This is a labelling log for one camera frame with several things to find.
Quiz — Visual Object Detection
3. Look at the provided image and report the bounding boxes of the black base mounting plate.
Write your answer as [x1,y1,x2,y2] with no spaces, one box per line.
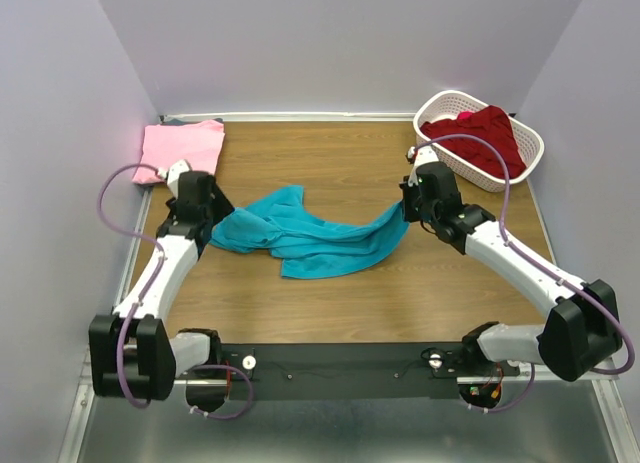
[222,342,519,401]

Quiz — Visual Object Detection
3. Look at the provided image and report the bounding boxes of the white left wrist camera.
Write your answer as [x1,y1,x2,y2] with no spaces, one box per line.
[156,159,192,197]

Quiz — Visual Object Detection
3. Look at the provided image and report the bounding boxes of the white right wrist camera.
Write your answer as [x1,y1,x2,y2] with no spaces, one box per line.
[407,145,439,186]

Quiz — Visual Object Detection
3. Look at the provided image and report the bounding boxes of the dark red t-shirt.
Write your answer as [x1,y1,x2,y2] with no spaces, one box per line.
[420,105,526,179]

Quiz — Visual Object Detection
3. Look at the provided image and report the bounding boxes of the dark folded t-shirt underneath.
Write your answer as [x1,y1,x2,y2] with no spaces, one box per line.
[161,118,224,131]

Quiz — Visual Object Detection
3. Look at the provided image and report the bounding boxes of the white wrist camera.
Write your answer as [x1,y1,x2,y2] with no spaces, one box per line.
[407,145,439,186]
[156,159,192,197]

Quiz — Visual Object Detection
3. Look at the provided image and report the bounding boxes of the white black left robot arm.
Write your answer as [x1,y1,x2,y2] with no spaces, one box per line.
[88,160,234,409]

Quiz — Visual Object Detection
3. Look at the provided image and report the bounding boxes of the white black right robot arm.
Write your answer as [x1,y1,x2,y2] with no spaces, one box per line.
[400,162,623,382]

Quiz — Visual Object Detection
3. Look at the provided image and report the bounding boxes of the aluminium table frame rail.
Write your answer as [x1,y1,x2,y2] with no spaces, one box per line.
[89,330,620,399]

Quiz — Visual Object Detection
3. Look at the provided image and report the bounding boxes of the teal t-shirt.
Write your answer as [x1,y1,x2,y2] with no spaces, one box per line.
[210,185,409,280]

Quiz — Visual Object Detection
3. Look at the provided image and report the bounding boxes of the folded pink t-shirt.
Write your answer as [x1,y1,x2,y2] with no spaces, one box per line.
[140,120,225,174]

